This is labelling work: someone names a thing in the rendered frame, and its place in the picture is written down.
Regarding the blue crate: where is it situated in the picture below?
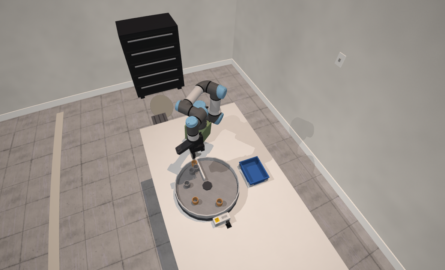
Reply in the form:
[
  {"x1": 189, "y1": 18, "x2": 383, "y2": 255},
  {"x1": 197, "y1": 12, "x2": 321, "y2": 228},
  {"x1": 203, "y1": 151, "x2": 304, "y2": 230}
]
[{"x1": 239, "y1": 156, "x2": 269, "y2": 187}]

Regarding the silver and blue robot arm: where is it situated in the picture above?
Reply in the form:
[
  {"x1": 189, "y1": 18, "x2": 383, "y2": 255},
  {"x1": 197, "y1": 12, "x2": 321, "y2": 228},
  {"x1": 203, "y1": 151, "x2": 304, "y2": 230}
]
[{"x1": 175, "y1": 80, "x2": 227, "y2": 155}]

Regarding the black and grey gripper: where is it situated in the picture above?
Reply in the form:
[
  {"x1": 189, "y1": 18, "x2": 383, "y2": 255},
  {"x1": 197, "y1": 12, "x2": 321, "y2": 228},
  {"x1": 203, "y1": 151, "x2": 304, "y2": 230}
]
[{"x1": 187, "y1": 132, "x2": 205, "y2": 160}]

